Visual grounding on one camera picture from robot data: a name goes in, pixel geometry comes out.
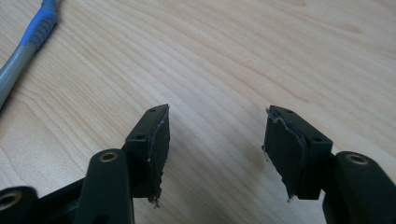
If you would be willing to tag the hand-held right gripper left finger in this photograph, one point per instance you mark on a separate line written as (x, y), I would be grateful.
(151, 155)

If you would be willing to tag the grey and blue toothbrush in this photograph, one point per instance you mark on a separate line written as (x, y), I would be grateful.
(28, 46)

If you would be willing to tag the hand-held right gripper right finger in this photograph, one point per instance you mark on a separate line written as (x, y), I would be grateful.
(292, 155)

